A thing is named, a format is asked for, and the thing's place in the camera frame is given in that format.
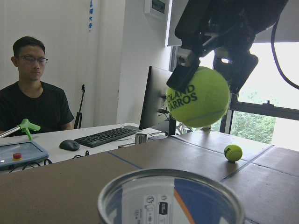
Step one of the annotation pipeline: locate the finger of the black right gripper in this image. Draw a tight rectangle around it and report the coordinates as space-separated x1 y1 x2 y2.
214 48 258 94
167 48 200 90

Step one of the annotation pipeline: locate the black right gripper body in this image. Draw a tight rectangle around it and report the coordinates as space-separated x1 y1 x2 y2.
175 0 287 58

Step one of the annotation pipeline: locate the yellow tennis ball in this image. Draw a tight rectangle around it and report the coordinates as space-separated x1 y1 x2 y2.
166 66 230 127
224 144 242 162

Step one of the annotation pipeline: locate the clear Wilson tennis ball can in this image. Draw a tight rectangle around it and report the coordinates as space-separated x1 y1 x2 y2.
98 169 245 224

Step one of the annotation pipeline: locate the black computer monitor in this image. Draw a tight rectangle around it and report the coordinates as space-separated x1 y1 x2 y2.
139 66 176 135

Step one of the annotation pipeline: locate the steel cup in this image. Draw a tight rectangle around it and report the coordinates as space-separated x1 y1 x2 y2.
135 133 148 145

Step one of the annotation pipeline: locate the black tripod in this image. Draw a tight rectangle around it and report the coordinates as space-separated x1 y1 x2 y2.
74 84 85 129

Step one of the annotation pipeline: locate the black keyboard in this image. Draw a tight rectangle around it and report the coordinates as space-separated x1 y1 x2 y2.
75 127 137 147

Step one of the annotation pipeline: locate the black computer mouse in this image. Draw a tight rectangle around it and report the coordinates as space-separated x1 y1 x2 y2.
59 140 80 151

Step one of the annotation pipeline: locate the man in black shirt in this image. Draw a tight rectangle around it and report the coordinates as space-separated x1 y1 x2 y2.
0 36 74 133

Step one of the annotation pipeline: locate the blue teach pendant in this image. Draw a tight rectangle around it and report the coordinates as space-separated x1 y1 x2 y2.
0 141 49 171

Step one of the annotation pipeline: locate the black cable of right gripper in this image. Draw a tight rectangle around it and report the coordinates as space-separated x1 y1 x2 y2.
271 17 299 91

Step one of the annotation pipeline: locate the white electrical wall box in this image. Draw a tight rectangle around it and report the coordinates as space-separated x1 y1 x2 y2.
144 0 168 19

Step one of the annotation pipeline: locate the green handled grabber tool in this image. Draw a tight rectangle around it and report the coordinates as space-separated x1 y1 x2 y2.
0 119 41 140

